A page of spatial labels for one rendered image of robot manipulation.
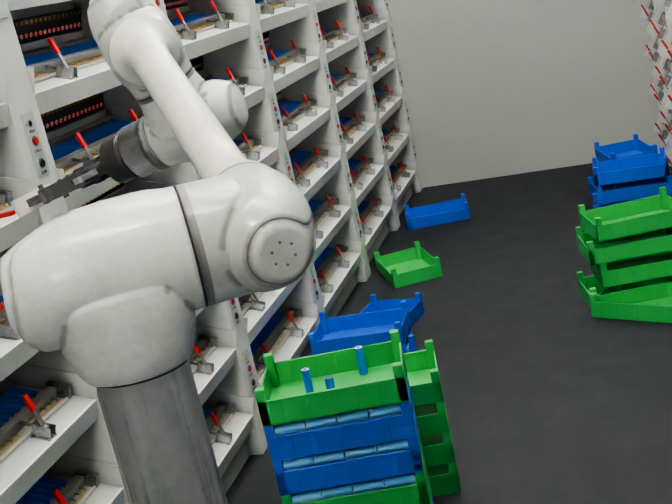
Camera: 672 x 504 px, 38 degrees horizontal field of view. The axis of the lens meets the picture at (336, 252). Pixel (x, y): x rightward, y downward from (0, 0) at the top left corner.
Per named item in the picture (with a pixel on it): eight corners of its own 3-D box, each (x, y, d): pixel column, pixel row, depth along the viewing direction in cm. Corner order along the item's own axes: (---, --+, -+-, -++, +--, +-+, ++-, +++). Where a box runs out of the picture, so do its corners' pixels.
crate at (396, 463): (418, 426, 218) (411, 394, 216) (423, 471, 199) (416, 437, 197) (287, 449, 221) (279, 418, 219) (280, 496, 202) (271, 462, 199)
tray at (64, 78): (160, 70, 245) (160, 14, 240) (35, 116, 189) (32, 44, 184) (86, 62, 249) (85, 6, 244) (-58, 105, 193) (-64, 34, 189)
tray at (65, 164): (180, 148, 250) (181, 94, 246) (64, 215, 195) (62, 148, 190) (107, 139, 254) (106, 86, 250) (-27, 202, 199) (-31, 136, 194)
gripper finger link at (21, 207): (52, 201, 164) (50, 203, 163) (20, 216, 166) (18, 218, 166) (43, 185, 163) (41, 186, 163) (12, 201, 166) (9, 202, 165)
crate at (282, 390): (404, 361, 214) (398, 328, 212) (409, 401, 195) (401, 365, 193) (271, 386, 217) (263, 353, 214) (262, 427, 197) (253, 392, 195)
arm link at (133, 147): (183, 159, 162) (154, 172, 164) (158, 109, 160) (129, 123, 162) (161, 172, 154) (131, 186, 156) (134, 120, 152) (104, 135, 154)
